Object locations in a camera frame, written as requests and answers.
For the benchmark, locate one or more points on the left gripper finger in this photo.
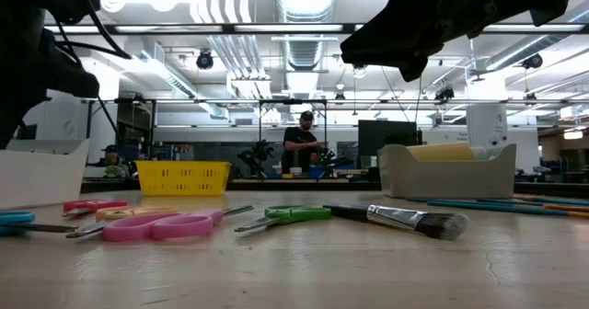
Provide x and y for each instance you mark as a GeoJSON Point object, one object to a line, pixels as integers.
{"type": "Point", "coordinates": [8, 129]}

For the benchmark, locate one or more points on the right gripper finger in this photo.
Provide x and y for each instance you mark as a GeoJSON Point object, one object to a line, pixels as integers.
{"type": "Point", "coordinates": [382, 42]}
{"type": "Point", "coordinates": [414, 70]}

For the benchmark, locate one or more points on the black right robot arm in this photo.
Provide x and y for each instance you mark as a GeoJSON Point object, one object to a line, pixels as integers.
{"type": "Point", "coordinates": [561, 1]}

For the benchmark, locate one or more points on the black background robot arm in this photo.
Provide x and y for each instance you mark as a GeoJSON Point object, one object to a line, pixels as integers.
{"type": "Point", "coordinates": [333, 158]}
{"type": "Point", "coordinates": [257, 155]}

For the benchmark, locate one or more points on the black overhead rig beam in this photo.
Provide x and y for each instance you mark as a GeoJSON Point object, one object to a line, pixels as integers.
{"type": "Point", "coordinates": [348, 27]}

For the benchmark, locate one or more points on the white plastic bin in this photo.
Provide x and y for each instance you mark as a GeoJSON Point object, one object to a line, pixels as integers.
{"type": "Point", "coordinates": [41, 180]}

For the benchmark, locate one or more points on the black monitor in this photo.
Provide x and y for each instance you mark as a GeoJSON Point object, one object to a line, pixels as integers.
{"type": "Point", "coordinates": [386, 139]}

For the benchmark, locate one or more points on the person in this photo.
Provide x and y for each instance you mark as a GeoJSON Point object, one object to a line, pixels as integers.
{"type": "Point", "coordinates": [299, 143]}
{"type": "Point", "coordinates": [110, 155]}

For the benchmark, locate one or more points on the grey plastic bin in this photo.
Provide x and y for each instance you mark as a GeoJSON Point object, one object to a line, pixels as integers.
{"type": "Point", "coordinates": [442, 180]}

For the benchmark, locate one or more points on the wide black paintbrush silver ferrule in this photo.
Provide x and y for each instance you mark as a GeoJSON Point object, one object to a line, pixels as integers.
{"type": "Point", "coordinates": [400, 217]}

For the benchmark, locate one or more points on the yellow plastic mesh basket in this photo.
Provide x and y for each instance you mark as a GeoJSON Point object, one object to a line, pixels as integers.
{"type": "Point", "coordinates": [184, 178]}

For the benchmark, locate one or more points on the black ceiling camera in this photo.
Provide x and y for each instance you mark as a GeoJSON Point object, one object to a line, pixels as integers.
{"type": "Point", "coordinates": [533, 60]}
{"type": "Point", "coordinates": [204, 60]}

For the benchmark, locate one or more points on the black background rig frame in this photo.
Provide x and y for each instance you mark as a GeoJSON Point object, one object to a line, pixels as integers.
{"type": "Point", "coordinates": [207, 101]}

